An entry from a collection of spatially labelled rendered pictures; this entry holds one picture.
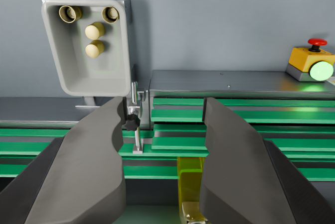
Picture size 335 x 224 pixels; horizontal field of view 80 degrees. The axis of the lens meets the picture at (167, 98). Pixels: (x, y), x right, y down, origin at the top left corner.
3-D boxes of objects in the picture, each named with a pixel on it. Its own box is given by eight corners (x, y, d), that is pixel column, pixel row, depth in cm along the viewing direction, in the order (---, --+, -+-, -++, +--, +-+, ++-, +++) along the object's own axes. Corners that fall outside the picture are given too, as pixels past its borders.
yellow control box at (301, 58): (283, 70, 57) (298, 81, 51) (292, 45, 54) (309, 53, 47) (308, 71, 57) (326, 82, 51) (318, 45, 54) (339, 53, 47)
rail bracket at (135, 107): (136, 130, 51) (127, 169, 40) (131, 67, 43) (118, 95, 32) (147, 130, 51) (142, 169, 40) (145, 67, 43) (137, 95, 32)
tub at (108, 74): (77, 82, 59) (63, 96, 51) (57, -4, 48) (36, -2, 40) (136, 82, 59) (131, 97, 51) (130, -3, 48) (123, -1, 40)
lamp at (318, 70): (305, 77, 50) (312, 82, 48) (311, 60, 48) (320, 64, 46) (323, 77, 50) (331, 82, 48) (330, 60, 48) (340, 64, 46)
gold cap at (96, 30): (89, 21, 49) (83, 24, 45) (104, 22, 49) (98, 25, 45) (91, 36, 51) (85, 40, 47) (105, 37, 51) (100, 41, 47)
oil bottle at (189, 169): (175, 150, 55) (179, 234, 36) (177, 134, 52) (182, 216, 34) (196, 151, 55) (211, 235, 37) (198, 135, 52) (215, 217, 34)
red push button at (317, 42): (310, 55, 49) (315, 40, 47) (300, 50, 53) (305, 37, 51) (326, 55, 49) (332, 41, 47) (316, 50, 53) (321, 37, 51)
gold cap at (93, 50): (89, 39, 51) (83, 43, 47) (103, 40, 51) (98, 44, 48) (91, 53, 53) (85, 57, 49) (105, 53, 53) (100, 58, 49)
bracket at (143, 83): (138, 109, 56) (135, 124, 50) (136, 78, 52) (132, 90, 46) (151, 109, 56) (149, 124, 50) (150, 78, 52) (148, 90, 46)
